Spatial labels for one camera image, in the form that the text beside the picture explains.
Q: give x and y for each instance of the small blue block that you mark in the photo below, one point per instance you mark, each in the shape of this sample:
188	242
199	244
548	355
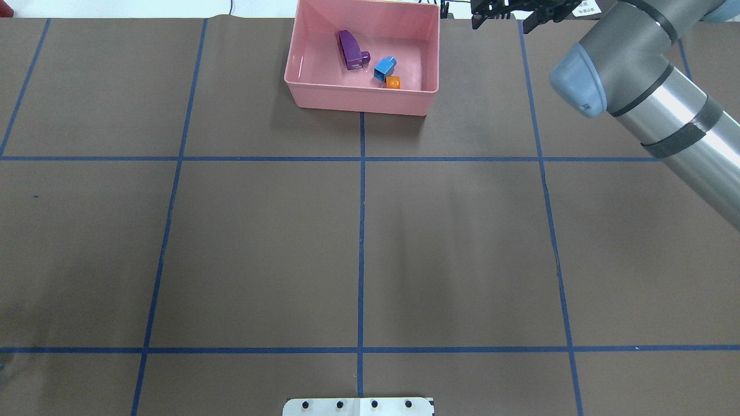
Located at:
384	68

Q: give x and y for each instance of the orange block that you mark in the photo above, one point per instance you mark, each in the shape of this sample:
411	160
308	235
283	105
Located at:
393	82

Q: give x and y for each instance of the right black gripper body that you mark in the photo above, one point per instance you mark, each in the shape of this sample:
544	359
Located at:
502	11

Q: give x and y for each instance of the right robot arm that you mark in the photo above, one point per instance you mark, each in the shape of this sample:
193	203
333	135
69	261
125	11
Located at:
619	67

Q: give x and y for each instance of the pink plastic box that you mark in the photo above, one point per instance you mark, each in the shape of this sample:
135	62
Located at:
315	71

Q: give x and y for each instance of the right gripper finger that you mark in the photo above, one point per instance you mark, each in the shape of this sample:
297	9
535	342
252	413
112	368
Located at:
477	19
535	22

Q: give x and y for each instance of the purple block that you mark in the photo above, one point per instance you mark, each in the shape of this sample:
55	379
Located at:
353	55

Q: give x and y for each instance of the white camera stand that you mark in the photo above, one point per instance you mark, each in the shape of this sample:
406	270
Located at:
360	406

